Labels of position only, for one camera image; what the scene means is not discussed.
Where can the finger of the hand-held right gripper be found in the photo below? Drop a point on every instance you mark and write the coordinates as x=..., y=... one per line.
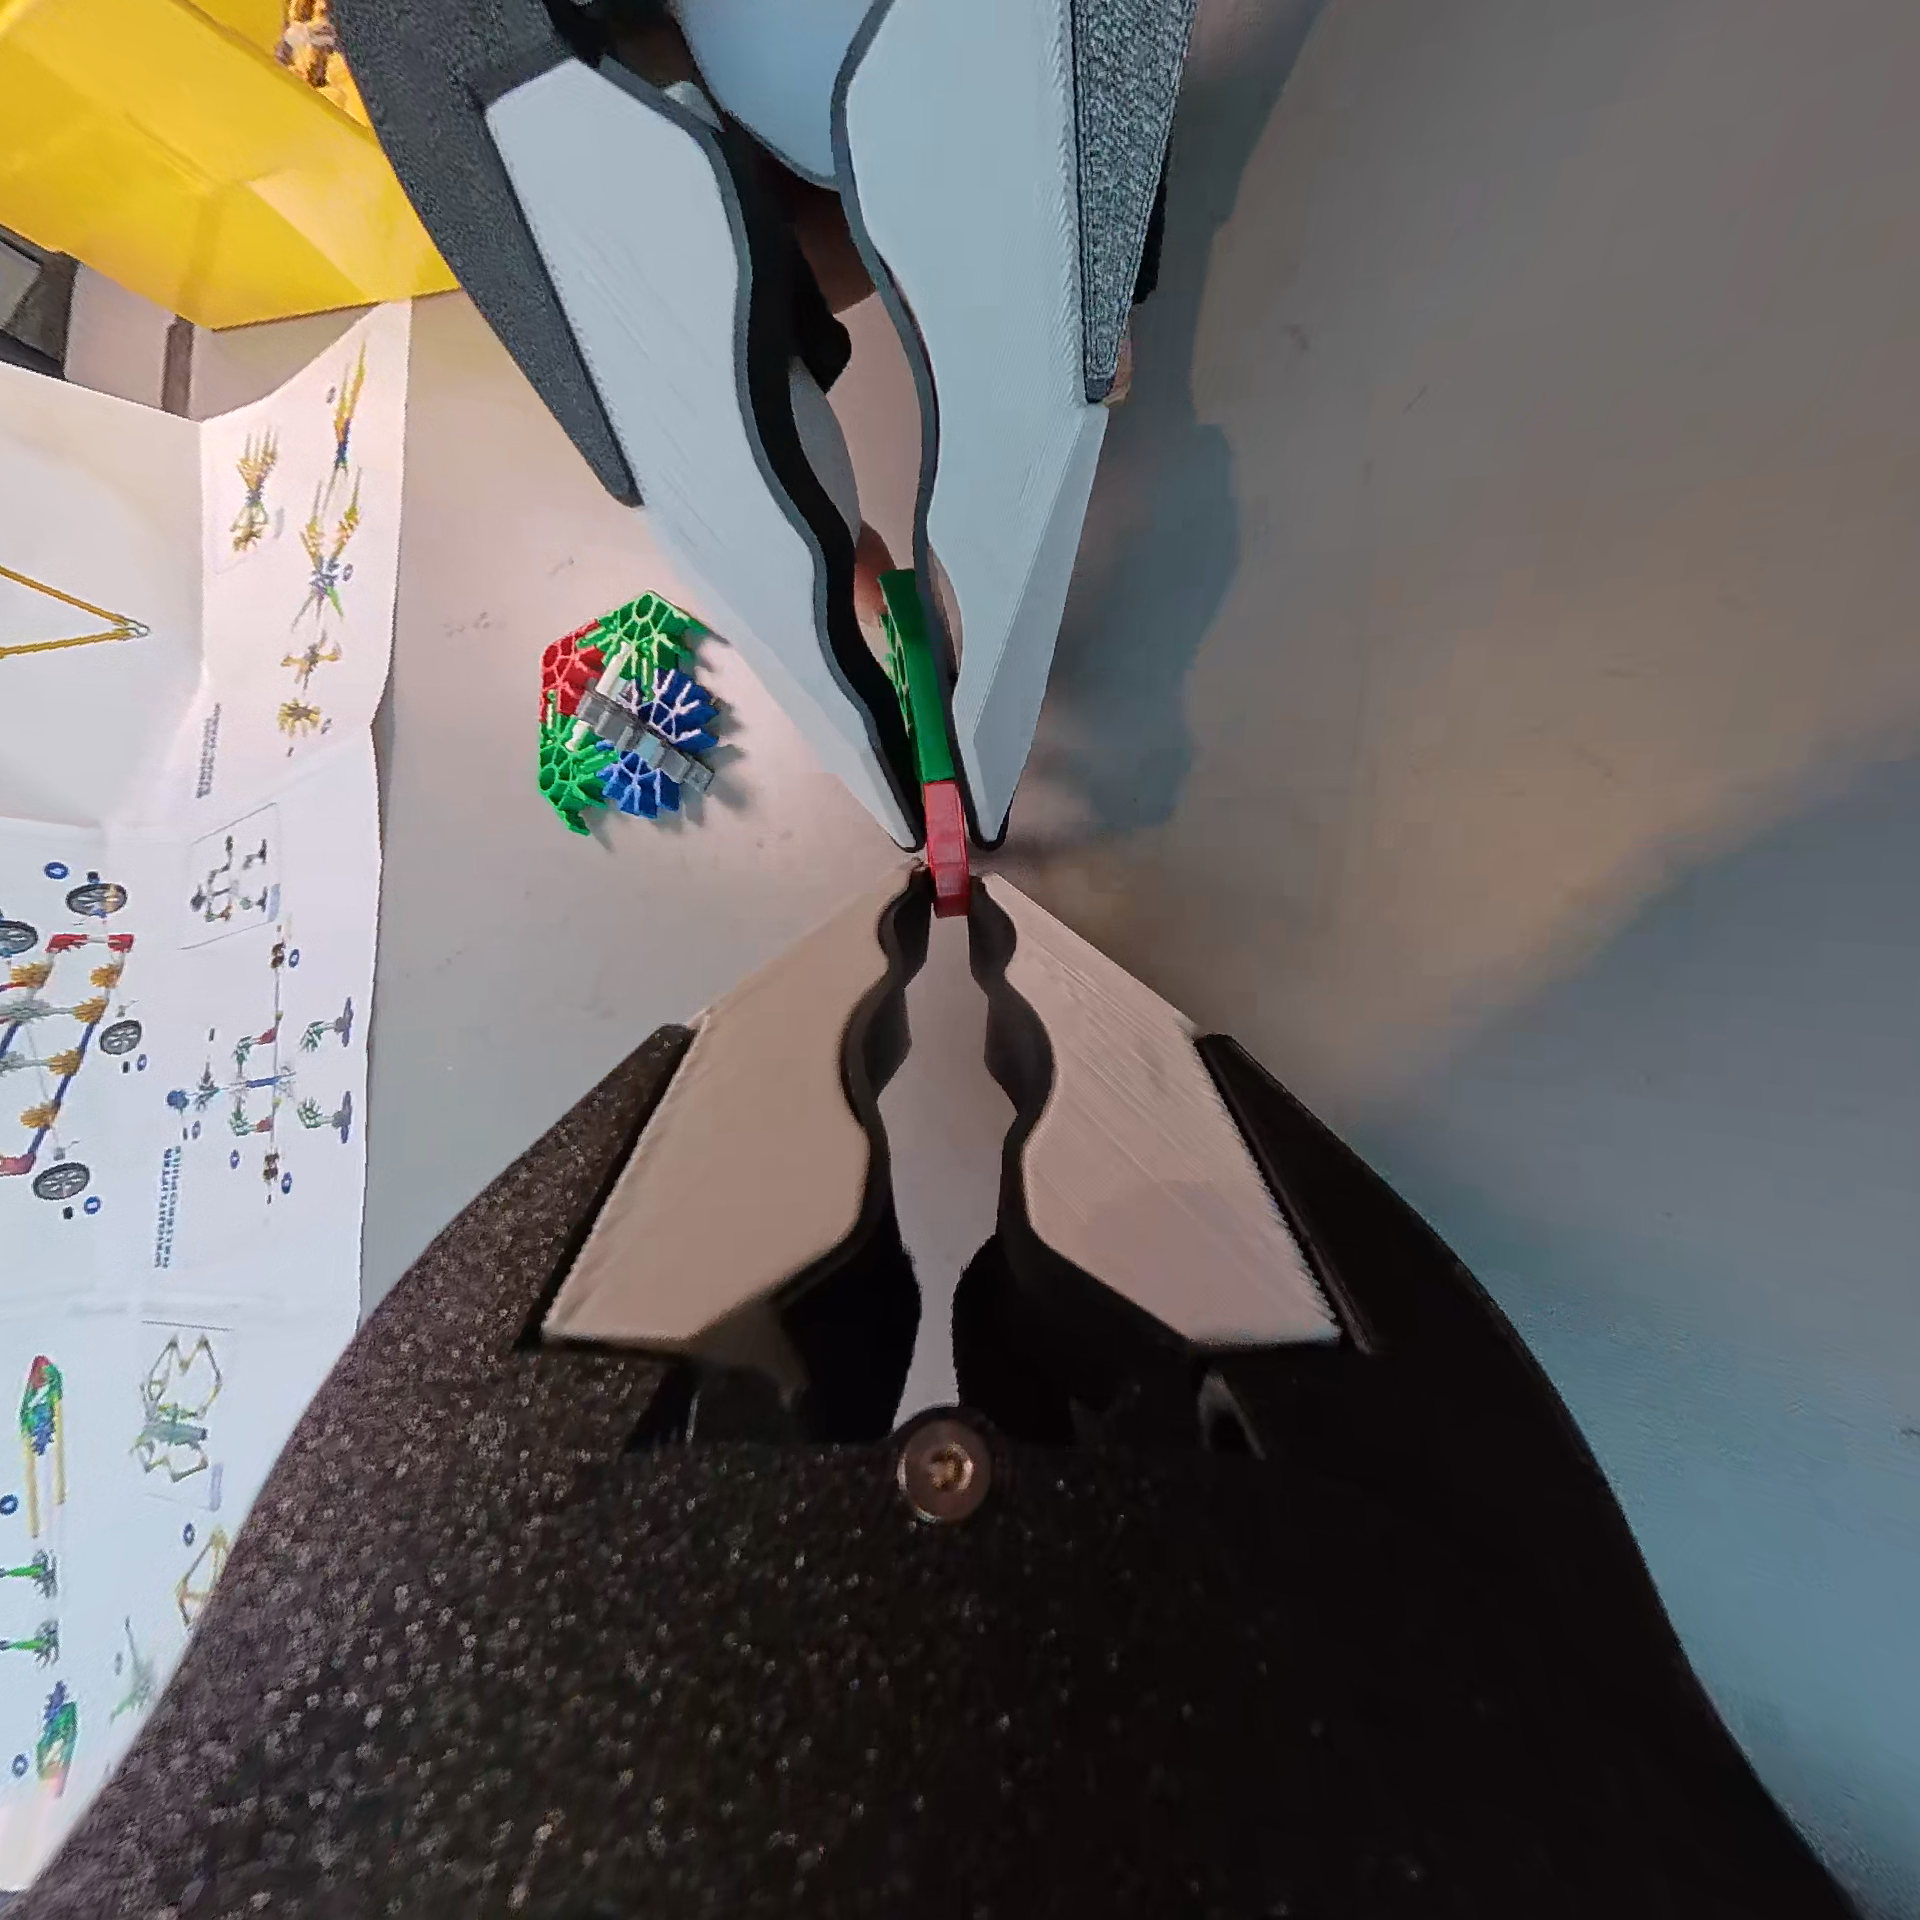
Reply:
x=674, y=333
x=991, y=301

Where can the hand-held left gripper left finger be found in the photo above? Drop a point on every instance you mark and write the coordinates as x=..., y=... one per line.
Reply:
x=736, y=1172

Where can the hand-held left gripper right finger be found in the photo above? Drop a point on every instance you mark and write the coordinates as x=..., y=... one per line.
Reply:
x=1171, y=1172

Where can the blue grey toy connector cluster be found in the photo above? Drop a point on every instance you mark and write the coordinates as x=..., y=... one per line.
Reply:
x=667, y=722

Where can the fold-out toy instruction sheet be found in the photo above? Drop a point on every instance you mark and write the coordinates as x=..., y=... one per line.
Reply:
x=181, y=902

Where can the red toy connector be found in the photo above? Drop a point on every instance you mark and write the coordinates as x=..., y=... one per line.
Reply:
x=950, y=843

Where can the yellow parts bin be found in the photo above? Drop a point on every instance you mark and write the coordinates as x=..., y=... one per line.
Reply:
x=181, y=151

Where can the green red toy connector assembly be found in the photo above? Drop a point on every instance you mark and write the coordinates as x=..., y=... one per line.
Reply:
x=586, y=646

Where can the grey desk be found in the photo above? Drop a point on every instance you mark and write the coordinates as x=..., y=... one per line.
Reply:
x=1499, y=751

